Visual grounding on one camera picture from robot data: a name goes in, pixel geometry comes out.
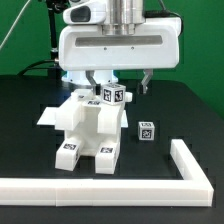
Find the black camera stand pole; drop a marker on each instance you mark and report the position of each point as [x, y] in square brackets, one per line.
[54, 7]

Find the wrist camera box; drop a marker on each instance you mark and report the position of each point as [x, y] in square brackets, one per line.
[85, 12]

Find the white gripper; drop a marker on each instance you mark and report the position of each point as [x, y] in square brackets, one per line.
[154, 45]

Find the white chair seat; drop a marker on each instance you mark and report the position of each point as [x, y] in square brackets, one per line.
[93, 136]

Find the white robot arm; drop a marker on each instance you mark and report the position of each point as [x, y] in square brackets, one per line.
[124, 15]

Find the white U-shaped obstacle fence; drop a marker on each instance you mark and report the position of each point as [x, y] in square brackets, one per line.
[193, 189]

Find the white chair back frame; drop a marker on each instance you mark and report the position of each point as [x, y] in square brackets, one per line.
[69, 113]

